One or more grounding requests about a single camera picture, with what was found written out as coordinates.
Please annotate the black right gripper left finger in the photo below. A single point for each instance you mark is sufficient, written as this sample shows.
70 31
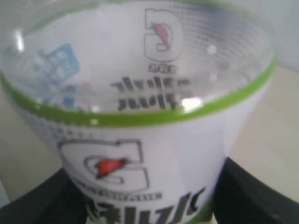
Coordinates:
55 201

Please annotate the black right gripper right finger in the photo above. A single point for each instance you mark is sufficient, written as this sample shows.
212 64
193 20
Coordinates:
240 198

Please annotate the clear labelled drink bottle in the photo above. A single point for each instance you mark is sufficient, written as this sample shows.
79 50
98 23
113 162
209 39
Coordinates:
141 99

